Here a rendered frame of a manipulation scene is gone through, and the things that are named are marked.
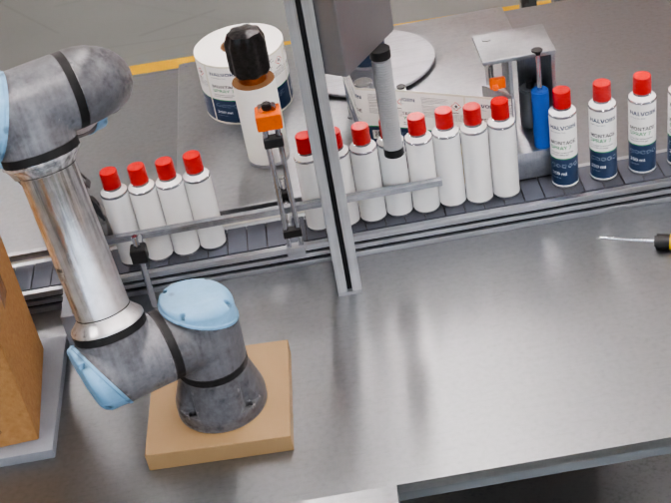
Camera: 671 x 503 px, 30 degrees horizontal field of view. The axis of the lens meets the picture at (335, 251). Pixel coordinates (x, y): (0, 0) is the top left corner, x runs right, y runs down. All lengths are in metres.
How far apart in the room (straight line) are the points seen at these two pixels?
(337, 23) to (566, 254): 0.65
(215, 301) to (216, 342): 0.06
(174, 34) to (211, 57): 2.55
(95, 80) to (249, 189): 0.80
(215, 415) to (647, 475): 1.09
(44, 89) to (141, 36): 3.57
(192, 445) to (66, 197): 0.47
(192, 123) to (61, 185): 1.03
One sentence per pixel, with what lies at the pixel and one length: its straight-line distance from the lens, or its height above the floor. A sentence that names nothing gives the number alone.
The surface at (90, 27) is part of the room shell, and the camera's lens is 5.57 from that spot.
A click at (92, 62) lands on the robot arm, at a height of 1.48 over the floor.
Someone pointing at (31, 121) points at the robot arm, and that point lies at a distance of 1.81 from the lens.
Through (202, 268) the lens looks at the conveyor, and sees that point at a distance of 2.40.
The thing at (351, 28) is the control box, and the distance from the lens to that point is 2.04.
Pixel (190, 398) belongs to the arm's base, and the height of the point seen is 0.92.
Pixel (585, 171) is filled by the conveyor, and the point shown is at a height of 0.88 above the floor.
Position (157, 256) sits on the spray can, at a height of 0.89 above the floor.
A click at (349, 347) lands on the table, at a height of 0.83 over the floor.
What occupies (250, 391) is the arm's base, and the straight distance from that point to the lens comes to 2.05.
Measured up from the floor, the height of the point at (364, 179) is 0.98.
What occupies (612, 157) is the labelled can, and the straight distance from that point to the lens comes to 2.43.
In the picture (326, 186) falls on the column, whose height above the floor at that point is 1.08.
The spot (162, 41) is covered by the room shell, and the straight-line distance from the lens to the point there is 5.29.
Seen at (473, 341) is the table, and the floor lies 0.83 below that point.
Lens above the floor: 2.27
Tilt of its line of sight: 36 degrees down
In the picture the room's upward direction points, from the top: 11 degrees counter-clockwise
